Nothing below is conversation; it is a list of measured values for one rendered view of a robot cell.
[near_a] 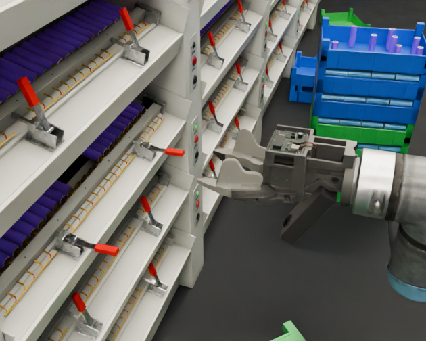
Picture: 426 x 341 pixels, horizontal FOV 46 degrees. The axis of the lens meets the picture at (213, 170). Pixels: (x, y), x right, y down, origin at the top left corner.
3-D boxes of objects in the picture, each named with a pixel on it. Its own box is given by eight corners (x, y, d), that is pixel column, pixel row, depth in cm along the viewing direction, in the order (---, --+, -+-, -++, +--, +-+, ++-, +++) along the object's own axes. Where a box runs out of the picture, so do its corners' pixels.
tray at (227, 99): (255, 82, 176) (269, 47, 168) (197, 181, 130) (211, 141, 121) (203, 59, 178) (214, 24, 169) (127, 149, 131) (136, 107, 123)
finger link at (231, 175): (195, 151, 69) (262, 150, 68) (197, 186, 72) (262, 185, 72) (194, 164, 66) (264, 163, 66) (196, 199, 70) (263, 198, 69)
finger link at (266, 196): (230, 174, 71) (292, 173, 71) (230, 185, 72) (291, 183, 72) (231, 195, 67) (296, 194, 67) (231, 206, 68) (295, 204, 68)
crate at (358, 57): (417, 47, 156) (423, 21, 151) (428, 75, 140) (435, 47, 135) (319, 40, 160) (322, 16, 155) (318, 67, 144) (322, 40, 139)
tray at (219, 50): (258, 28, 165) (273, -12, 156) (196, 116, 118) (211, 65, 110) (202, 4, 167) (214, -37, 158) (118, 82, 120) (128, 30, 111)
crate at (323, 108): (406, 93, 165) (411, 71, 161) (414, 124, 149) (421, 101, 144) (313, 86, 169) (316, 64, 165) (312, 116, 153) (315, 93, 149)
